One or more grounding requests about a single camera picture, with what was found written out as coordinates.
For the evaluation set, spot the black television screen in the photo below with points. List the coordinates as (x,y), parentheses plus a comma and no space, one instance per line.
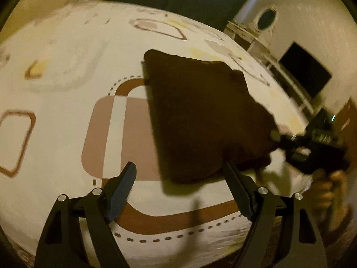
(306,69)

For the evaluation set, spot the round wall mirror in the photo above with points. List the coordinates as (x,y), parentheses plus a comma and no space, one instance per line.
(267,19)

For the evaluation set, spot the dark brown small garment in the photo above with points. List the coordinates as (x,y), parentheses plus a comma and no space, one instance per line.
(200,111)

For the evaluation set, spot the white printed bed sheet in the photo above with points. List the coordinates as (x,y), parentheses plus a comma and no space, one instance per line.
(69,61)

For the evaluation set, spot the person's right hand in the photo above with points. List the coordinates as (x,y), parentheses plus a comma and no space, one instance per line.
(329,195)

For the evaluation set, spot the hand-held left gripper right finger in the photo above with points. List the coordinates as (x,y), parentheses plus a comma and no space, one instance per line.
(239,194)

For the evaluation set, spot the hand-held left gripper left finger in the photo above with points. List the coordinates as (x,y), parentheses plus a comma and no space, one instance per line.
(122,192)

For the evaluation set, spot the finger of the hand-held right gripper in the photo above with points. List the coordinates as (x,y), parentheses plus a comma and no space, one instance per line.
(283,139)

